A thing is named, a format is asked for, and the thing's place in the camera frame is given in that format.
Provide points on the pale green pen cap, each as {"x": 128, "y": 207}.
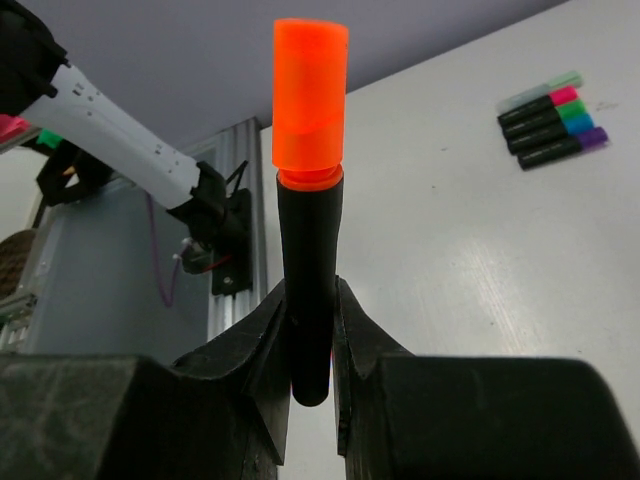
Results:
{"x": 569, "y": 79}

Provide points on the pink plastic object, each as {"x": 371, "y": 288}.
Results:
{"x": 11, "y": 127}

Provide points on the purple pen cap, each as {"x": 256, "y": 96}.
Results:
{"x": 593, "y": 138}

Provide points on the brown woven basket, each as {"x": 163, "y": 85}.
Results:
{"x": 14, "y": 253}

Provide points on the blue pen cap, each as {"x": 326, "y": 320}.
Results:
{"x": 578, "y": 124}

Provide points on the orange pen cap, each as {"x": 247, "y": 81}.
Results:
{"x": 310, "y": 60}

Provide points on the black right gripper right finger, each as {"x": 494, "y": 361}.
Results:
{"x": 406, "y": 416}

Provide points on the green plastic object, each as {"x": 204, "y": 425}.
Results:
{"x": 49, "y": 139}

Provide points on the pale green capped highlighter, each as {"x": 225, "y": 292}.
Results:
{"x": 521, "y": 98}

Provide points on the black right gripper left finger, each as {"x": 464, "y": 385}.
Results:
{"x": 219, "y": 412}

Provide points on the pink pen cap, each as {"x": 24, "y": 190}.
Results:
{"x": 564, "y": 95}

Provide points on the black purple tip highlighter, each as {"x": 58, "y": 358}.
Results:
{"x": 554, "y": 151}

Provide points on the black orange tip highlighter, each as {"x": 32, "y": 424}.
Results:
{"x": 310, "y": 215}

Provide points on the aluminium front rail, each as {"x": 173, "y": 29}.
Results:
{"x": 232, "y": 146}

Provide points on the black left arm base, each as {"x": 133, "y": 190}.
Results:
{"x": 219, "y": 221}

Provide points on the black pink tip highlighter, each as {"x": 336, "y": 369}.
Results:
{"x": 530, "y": 108}

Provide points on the black green tip highlighter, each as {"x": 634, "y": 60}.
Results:
{"x": 530, "y": 123}

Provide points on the black blue tip highlighter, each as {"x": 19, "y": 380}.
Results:
{"x": 537, "y": 138}

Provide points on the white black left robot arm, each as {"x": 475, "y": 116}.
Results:
{"x": 41, "y": 86}

